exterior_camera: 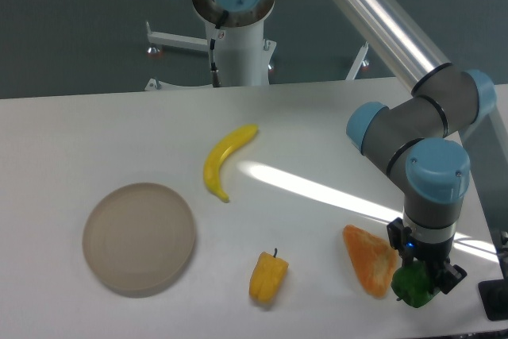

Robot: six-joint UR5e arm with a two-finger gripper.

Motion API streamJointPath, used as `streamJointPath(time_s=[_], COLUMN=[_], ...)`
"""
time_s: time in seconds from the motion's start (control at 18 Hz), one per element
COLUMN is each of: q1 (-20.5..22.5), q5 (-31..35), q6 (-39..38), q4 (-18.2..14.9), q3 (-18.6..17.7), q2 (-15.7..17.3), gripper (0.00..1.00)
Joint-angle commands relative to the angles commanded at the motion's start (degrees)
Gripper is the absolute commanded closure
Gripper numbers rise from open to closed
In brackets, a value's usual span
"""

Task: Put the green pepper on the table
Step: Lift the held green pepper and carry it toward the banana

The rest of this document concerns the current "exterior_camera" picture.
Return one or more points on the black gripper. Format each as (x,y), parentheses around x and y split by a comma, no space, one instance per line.
(430,246)

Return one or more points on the green toy pepper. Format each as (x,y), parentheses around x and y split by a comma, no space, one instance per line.
(412,285)

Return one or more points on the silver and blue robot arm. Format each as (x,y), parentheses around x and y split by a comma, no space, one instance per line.
(408,143)

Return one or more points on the yellow toy pepper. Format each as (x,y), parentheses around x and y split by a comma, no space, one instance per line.
(267,277)

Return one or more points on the orange slice toy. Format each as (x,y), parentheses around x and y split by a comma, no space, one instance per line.
(373,259)

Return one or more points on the black clamp at table edge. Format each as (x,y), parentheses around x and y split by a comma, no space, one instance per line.
(493,293)

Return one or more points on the yellow toy banana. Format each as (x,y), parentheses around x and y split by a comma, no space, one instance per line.
(229,144)

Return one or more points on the beige round plate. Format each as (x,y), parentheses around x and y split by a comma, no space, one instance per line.
(139,239)

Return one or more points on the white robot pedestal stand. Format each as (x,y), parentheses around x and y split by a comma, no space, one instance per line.
(239,54)

